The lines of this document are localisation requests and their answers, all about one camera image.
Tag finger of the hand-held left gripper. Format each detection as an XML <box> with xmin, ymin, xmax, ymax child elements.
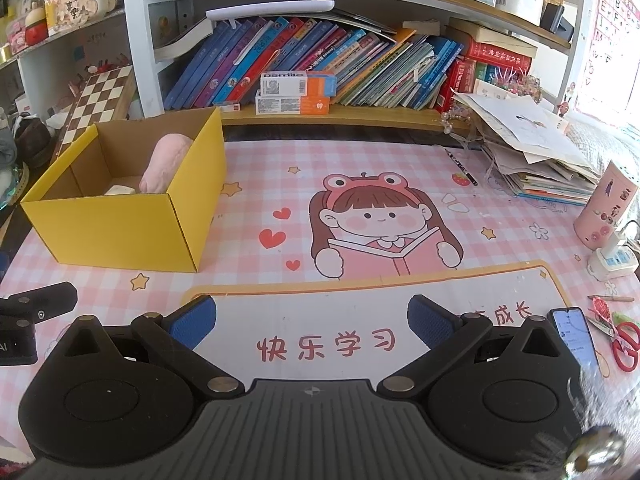
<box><xmin>0</xmin><ymin>281</ymin><xmax>79</xmax><ymax>323</ymax></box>

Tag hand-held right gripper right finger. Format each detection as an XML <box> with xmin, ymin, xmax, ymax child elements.
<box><xmin>376</xmin><ymin>294</ymin><xmax>582</xmax><ymax>402</ymax></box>

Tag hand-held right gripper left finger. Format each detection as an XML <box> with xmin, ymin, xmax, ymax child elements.
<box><xmin>46</xmin><ymin>294</ymin><xmax>246</xmax><ymax>402</ymax></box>

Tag yellow cardboard box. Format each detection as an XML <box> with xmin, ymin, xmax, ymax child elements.
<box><xmin>20</xmin><ymin>106</ymin><xmax>228</xmax><ymax>273</ymax></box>

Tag pink plush pig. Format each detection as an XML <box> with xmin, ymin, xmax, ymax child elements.
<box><xmin>139</xmin><ymin>133</ymin><xmax>195</xmax><ymax>195</ymax></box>

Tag pink printed desk mat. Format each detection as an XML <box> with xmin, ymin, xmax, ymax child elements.
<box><xmin>0</xmin><ymin>137</ymin><xmax>640</xmax><ymax>461</ymax></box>

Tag smartphone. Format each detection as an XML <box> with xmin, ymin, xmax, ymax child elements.
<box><xmin>547</xmin><ymin>306</ymin><xmax>601</xmax><ymax>373</ymax></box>

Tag black pen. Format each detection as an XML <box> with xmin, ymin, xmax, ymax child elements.
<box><xmin>445</xmin><ymin>147</ymin><xmax>478</xmax><ymax>187</ymax></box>

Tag dark brown shoe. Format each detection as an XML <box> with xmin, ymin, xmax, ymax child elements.
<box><xmin>12</xmin><ymin>114</ymin><xmax>54</xmax><ymax>169</ymax></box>

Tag white power strip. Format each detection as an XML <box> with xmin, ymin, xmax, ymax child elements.
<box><xmin>586</xmin><ymin>245</ymin><xmax>640</xmax><ymax>282</ymax></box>

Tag red scissors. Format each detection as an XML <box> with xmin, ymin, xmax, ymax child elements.
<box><xmin>587</xmin><ymin>297</ymin><xmax>640</xmax><ymax>373</ymax></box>

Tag white charger plug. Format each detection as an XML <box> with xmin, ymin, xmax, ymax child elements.
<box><xmin>604</xmin><ymin>220</ymin><xmax>632</xmax><ymax>256</ymax></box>

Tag pile of papers and booklets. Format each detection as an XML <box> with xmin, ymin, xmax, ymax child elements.
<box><xmin>452</xmin><ymin>91</ymin><xmax>603</xmax><ymax>206</ymax></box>

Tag pink cylinder pen holder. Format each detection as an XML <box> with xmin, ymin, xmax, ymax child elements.
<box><xmin>573</xmin><ymin>160</ymin><xmax>640</xmax><ymax>252</ymax></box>

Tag wooden chessboard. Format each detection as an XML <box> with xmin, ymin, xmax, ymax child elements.
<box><xmin>50</xmin><ymin>64</ymin><xmax>138</xmax><ymax>163</ymax></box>

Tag wooden shelf unit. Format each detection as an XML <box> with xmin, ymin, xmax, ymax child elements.
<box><xmin>122</xmin><ymin>0</ymin><xmax>588</xmax><ymax>133</ymax></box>

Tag orange white carton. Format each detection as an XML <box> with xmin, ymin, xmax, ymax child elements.
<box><xmin>255</xmin><ymin>91</ymin><xmax>331</xmax><ymax>116</ymax></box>
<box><xmin>260</xmin><ymin>71</ymin><xmax>337</xmax><ymax>97</ymax></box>

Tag red thick book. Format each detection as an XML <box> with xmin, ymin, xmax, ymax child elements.
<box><xmin>462</xmin><ymin>40</ymin><xmax>538</xmax><ymax>64</ymax></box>

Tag open white book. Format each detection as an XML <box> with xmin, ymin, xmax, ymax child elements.
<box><xmin>154</xmin><ymin>20</ymin><xmax>217</xmax><ymax>63</ymax></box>

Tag row of colourful books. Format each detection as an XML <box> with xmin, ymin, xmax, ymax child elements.
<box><xmin>162</xmin><ymin>15</ymin><xmax>538</xmax><ymax>113</ymax></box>

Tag tan thick book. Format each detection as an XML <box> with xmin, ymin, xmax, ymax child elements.
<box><xmin>447</xmin><ymin>17</ymin><xmax>538</xmax><ymax>46</ymax></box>

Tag white light bar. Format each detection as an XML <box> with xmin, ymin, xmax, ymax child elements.
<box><xmin>206</xmin><ymin>0</ymin><xmax>336</xmax><ymax>23</ymax></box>

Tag small black box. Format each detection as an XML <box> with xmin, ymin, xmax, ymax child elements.
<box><xmin>541</xmin><ymin>4</ymin><xmax>575</xmax><ymax>36</ymax></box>

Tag alphabet wall poster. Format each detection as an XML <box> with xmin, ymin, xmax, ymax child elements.
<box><xmin>575</xmin><ymin>0</ymin><xmax>640</xmax><ymax>116</ymax></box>

